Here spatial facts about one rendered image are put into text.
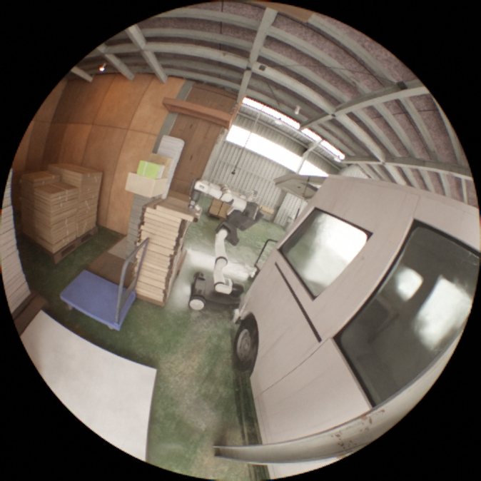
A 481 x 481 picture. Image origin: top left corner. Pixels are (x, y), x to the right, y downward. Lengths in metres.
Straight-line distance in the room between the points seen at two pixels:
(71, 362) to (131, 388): 0.51
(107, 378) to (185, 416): 0.62
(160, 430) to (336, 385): 1.18
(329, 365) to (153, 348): 1.40
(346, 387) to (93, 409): 1.42
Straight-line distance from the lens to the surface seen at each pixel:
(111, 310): 1.69
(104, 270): 2.27
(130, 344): 1.71
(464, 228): 0.73
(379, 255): 0.76
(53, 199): 2.31
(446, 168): 2.35
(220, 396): 1.63
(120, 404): 1.42
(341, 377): 0.77
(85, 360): 1.57
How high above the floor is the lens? 1.49
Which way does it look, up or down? 18 degrees down
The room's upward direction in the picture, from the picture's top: 23 degrees clockwise
